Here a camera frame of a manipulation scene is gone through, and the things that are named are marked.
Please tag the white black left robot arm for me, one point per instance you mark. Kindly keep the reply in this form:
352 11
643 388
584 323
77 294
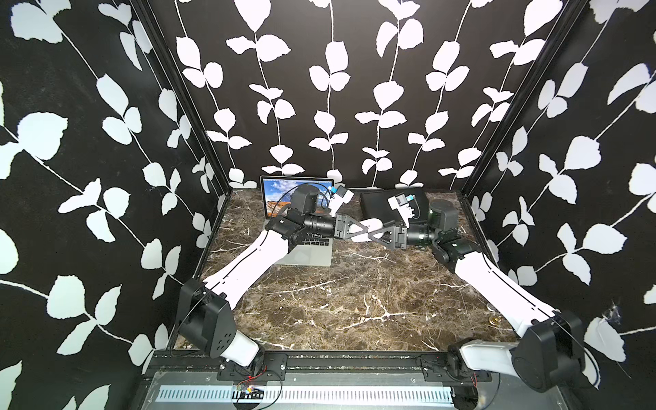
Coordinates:
205 310

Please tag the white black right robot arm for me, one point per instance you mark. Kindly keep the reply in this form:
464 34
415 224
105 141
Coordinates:
550 347

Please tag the black flat electronics box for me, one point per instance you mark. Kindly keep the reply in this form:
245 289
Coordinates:
374 204

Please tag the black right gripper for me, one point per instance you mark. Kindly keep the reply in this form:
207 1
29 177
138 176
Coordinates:
398 237

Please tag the silver open laptop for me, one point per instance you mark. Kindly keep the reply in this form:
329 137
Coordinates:
314 251

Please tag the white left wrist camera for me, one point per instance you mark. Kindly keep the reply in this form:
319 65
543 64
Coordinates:
340 196

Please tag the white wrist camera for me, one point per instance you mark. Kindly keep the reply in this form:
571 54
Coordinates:
403 205
340 196

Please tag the white wireless mouse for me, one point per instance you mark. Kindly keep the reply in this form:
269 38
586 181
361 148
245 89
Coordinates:
363 230

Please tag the white slotted cable duct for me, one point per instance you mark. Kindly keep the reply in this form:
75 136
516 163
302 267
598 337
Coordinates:
418 396

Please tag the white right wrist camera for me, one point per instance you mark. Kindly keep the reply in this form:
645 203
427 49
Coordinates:
403 205

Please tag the black front mounting rail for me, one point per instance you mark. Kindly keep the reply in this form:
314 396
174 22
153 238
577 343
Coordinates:
431 366

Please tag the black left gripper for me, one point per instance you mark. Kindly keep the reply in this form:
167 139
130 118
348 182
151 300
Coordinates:
341 227

